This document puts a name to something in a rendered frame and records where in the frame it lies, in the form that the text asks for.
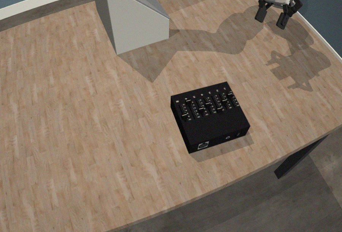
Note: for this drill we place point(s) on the black lighting desk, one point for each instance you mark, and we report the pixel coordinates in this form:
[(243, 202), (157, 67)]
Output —
[(208, 116)]

